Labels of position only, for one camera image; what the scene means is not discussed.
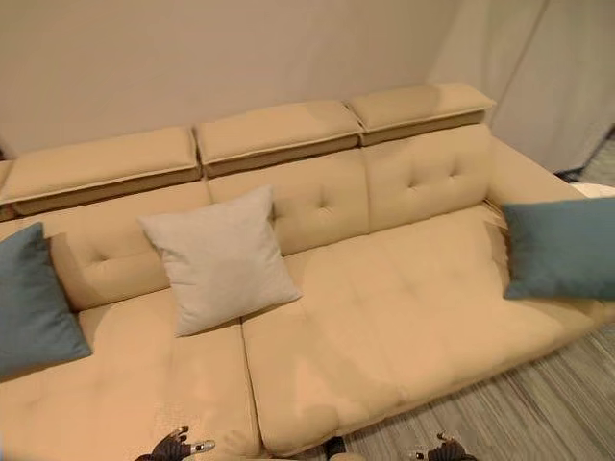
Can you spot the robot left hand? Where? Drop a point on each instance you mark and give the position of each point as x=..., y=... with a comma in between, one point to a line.
x=180, y=446

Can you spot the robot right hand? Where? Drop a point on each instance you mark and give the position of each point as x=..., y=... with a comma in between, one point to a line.
x=449, y=449

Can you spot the beige leather sofa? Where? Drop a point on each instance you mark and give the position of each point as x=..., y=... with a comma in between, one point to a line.
x=384, y=307

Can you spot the beige sofa headrest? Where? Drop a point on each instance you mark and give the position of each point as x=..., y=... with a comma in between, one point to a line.
x=420, y=110
x=278, y=132
x=103, y=165

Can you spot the light grey square cushion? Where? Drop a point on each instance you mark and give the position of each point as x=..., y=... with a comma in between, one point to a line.
x=221, y=264

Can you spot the teal square cushion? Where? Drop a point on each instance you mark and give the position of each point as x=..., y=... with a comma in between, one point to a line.
x=33, y=302
x=562, y=249

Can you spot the white curtain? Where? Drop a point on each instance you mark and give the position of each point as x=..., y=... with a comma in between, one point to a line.
x=533, y=81

